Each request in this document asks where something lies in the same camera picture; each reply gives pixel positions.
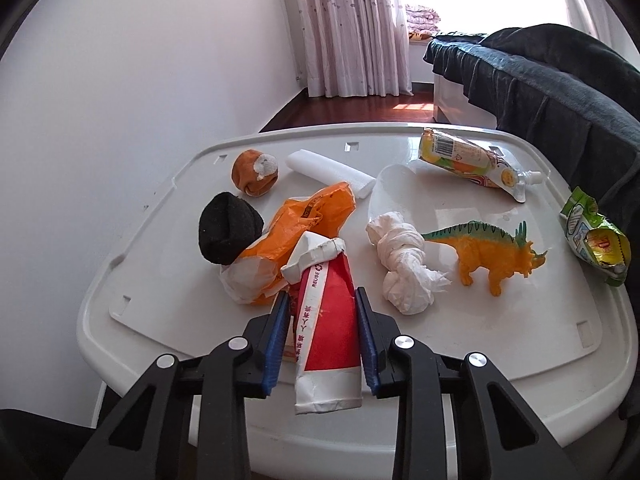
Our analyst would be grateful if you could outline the pink patterned curtain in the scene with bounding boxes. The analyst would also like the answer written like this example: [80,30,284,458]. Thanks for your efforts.
[297,0,412,98]

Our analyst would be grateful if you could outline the orange toy dinosaur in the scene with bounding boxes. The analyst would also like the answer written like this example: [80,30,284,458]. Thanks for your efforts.
[422,220,547,297]

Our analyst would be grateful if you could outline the folded pink quilt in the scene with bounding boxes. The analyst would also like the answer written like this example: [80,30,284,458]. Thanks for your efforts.
[405,6,440,41]

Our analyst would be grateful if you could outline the crumpled white tissue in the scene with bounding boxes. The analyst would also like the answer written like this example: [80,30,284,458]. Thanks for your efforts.
[366,211,450,315]

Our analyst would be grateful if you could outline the dark blue bed blanket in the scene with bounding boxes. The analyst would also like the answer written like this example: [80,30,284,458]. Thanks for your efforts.
[422,23,640,421]

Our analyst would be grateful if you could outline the yellow squeeze pouch with spout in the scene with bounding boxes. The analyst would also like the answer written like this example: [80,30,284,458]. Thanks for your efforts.
[419,128,546,203]

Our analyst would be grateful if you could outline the white plastic storage box lid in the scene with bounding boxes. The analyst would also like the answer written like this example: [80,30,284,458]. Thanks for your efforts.
[76,121,639,480]

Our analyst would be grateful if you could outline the white foam block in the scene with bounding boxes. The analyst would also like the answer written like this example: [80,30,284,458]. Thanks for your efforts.
[285,150,376,200]

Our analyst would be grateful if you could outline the black sock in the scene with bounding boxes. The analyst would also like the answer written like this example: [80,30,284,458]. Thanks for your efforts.
[198,192,264,266]

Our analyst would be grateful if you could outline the brown white rolled sock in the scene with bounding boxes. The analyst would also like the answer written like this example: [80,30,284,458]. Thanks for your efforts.
[231,148,279,197]

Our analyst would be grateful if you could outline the green snack bag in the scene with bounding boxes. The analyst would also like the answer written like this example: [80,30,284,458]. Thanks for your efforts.
[560,186,631,286]

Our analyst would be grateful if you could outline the white bed frame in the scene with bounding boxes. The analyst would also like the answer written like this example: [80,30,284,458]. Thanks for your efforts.
[433,74,497,129]

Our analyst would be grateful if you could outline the red white paper carton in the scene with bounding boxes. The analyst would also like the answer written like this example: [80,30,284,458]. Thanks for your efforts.
[281,232,362,415]

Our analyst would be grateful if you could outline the orange white plastic bag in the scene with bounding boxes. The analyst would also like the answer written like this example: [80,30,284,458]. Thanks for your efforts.
[220,181,356,306]

